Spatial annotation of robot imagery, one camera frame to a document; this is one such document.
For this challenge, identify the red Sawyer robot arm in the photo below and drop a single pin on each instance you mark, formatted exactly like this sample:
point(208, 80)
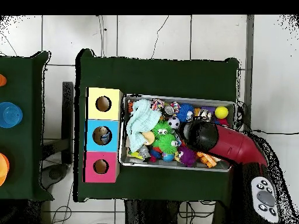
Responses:
point(233, 144)

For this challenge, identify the wooden box with three holes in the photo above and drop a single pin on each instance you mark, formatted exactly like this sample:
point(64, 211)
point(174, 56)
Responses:
point(107, 114)

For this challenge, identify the mint green cloth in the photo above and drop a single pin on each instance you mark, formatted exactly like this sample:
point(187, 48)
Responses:
point(142, 116)

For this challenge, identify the small soccer ball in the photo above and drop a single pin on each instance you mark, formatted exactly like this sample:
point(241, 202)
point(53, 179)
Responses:
point(174, 122)

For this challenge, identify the green fuzzy toy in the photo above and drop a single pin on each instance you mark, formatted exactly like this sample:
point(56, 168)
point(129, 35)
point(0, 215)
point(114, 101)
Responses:
point(167, 143)

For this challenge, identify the blue fuzzy toy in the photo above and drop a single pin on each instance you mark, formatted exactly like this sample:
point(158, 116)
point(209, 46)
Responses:
point(184, 112)

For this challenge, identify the dark green table cloth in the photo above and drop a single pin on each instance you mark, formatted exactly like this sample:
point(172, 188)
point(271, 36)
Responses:
point(23, 81)
point(158, 77)

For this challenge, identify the purple spiky toy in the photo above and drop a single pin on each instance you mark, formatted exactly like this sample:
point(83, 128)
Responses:
point(186, 157)

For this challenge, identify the orange toy building block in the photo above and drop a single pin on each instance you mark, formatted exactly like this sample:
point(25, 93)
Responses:
point(208, 159)

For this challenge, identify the yellow ball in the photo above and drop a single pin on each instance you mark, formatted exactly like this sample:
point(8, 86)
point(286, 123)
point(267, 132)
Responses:
point(221, 112)

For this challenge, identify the black flat panel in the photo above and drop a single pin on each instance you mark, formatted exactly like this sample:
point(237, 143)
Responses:
point(67, 112)

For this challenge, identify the blue plastic cup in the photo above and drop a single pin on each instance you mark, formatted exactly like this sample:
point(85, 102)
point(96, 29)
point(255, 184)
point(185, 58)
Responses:
point(10, 114)

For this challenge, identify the orange plastic cup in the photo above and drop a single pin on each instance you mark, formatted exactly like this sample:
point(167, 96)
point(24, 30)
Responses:
point(3, 168)
point(2, 80)

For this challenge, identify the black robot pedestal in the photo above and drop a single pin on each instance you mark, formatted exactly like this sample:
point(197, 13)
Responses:
point(149, 213)

